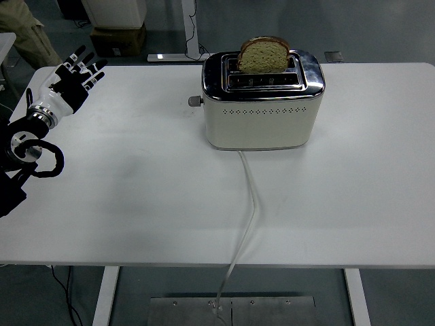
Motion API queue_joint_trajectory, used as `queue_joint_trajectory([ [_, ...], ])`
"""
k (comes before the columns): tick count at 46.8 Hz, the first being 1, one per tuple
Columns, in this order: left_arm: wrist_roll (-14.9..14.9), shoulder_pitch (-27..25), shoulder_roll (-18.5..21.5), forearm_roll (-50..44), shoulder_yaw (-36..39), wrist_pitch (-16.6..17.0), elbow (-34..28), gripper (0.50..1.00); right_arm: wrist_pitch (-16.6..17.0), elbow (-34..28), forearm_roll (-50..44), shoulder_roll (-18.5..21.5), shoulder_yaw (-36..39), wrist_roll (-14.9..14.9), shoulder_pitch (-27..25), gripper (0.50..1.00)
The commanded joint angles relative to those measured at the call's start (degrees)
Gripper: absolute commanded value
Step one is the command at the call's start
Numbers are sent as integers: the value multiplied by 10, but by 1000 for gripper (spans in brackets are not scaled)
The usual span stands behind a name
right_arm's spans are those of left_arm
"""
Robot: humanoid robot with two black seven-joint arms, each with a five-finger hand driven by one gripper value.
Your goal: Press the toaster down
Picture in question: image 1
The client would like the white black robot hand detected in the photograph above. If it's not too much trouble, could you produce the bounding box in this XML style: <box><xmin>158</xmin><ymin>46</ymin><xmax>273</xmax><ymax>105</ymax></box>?
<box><xmin>32</xmin><ymin>45</ymin><xmax>109</xmax><ymax>118</ymax></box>

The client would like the cream chrome two-slot toaster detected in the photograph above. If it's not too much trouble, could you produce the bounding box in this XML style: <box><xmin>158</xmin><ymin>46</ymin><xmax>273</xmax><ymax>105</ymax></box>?
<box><xmin>201</xmin><ymin>50</ymin><xmax>326</xmax><ymax>151</ymax></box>

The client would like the small white side table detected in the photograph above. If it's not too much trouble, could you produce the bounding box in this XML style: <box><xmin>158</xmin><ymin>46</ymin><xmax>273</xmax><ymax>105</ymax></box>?
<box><xmin>0</xmin><ymin>32</ymin><xmax>17</xmax><ymax>67</ymax></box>

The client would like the brown cardboard box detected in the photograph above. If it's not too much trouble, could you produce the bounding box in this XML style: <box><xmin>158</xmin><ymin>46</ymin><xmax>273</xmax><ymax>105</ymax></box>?
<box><xmin>89</xmin><ymin>22</ymin><xmax>147</xmax><ymax>58</ymax></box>

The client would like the black box on floor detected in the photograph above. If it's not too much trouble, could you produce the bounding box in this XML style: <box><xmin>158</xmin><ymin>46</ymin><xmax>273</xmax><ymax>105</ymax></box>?
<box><xmin>56</xmin><ymin>0</ymin><xmax>90</xmax><ymax>20</ymax></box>

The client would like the white appliance housing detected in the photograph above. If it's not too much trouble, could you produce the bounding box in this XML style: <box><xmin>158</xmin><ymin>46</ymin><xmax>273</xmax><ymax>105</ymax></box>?
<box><xmin>80</xmin><ymin>0</ymin><xmax>147</xmax><ymax>29</ymax></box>

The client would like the white desk leg with foot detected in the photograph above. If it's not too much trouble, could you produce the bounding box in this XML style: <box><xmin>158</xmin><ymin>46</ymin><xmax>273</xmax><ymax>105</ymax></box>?
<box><xmin>147</xmin><ymin>0</ymin><xmax>211</xmax><ymax>63</ymax></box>

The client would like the white table leg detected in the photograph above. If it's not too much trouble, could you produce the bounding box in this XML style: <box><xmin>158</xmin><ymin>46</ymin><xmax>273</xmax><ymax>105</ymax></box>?
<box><xmin>92</xmin><ymin>266</ymin><xmax>120</xmax><ymax>326</ymax></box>
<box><xmin>343</xmin><ymin>268</ymin><xmax>372</xmax><ymax>326</ymax></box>

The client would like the brown bread slice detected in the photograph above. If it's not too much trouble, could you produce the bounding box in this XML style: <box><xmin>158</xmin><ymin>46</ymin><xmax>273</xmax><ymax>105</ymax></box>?
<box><xmin>237</xmin><ymin>35</ymin><xmax>291</xmax><ymax>75</ymax></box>

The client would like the grey metal plate with screws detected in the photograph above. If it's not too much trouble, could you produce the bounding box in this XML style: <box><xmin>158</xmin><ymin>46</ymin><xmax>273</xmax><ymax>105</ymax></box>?
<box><xmin>149</xmin><ymin>296</ymin><xmax>317</xmax><ymax>326</ymax></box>

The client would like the thin black hanging cable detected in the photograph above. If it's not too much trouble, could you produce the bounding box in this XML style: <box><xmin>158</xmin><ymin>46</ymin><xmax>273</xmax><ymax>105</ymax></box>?
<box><xmin>185</xmin><ymin>0</ymin><xmax>211</xmax><ymax>58</ymax></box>

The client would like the black cable under table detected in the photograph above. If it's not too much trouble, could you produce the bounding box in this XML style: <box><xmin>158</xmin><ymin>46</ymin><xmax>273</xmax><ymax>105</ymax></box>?
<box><xmin>50</xmin><ymin>266</ymin><xmax>84</xmax><ymax>326</ymax></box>

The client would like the white toaster power cable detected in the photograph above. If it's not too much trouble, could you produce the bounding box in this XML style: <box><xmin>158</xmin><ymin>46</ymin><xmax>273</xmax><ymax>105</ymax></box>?
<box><xmin>213</xmin><ymin>150</ymin><xmax>260</xmax><ymax>326</ymax></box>

